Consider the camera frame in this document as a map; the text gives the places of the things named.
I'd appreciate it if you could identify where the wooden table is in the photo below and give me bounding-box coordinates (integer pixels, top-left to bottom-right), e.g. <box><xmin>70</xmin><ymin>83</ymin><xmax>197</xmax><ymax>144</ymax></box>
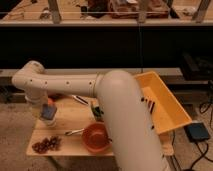
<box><xmin>26</xmin><ymin>98</ymin><xmax>113</xmax><ymax>156</ymax></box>

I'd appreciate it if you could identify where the bunch of red grapes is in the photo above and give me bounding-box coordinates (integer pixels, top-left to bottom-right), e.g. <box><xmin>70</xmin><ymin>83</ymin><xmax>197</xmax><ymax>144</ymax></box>
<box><xmin>32</xmin><ymin>136</ymin><xmax>61</xmax><ymax>154</ymax></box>

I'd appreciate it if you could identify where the orange plastic bowl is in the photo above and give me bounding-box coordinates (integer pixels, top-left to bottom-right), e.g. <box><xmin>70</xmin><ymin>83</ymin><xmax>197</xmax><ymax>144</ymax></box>
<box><xmin>82</xmin><ymin>122</ymin><xmax>110</xmax><ymax>153</ymax></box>

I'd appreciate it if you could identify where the black cable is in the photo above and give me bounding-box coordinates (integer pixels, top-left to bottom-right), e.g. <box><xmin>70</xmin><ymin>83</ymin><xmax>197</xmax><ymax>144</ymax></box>
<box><xmin>169</xmin><ymin>79</ymin><xmax>213</xmax><ymax>171</ymax></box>

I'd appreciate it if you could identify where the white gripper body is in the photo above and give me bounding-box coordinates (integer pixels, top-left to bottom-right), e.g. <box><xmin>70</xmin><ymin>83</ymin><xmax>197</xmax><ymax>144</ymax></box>
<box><xmin>25</xmin><ymin>94</ymin><xmax>48</xmax><ymax>118</ymax></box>

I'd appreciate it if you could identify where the white handled brush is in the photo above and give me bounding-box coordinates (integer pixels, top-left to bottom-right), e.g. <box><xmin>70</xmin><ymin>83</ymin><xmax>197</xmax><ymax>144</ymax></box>
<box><xmin>71</xmin><ymin>95</ymin><xmax>89</xmax><ymax>106</ymax></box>

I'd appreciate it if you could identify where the blue sponge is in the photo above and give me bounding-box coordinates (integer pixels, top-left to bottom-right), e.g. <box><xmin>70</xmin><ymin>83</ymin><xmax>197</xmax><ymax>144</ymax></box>
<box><xmin>41</xmin><ymin>104</ymin><xmax>57</xmax><ymax>120</ymax></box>

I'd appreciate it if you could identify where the metal spoon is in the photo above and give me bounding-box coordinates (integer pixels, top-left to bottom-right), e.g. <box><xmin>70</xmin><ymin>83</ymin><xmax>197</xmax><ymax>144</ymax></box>
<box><xmin>65</xmin><ymin>129</ymin><xmax>84</xmax><ymax>136</ymax></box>

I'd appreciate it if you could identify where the red apple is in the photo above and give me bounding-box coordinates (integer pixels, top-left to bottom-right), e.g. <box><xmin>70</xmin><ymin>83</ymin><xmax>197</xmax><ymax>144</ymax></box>
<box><xmin>48</xmin><ymin>98</ymin><xmax>54</xmax><ymax>105</ymax></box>

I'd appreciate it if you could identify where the yellow plastic bin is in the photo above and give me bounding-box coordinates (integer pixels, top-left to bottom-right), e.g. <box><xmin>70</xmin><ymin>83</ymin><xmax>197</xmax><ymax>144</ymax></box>
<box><xmin>135</xmin><ymin>71</ymin><xmax>192</xmax><ymax>134</ymax></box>

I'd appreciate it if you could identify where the dark mug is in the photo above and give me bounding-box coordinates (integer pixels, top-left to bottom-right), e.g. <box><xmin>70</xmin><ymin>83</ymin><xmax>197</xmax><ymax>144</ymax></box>
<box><xmin>91</xmin><ymin>106</ymin><xmax>103</xmax><ymax>122</ymax></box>

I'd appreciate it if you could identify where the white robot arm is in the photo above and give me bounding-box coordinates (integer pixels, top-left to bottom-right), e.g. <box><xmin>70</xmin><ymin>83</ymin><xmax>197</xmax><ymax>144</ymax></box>
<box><xmin>12</xmin><ymin>61</ymin><xmax>171</xmax><ymax>171</ymax></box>

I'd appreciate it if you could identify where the white paper cup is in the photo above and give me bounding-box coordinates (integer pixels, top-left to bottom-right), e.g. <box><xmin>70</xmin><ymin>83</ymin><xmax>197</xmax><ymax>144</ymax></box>
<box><xmin>40</xmin><ymin>114</ymin><xmax>56</xmax><ymax>127</ymax></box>

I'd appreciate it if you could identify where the black power box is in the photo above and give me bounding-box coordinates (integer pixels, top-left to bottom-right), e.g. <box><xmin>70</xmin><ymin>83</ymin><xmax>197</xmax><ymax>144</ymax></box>
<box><xmin>184</xmin><ymin>123</ymin><xmax>210</xmax><ymax>142</ymax></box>

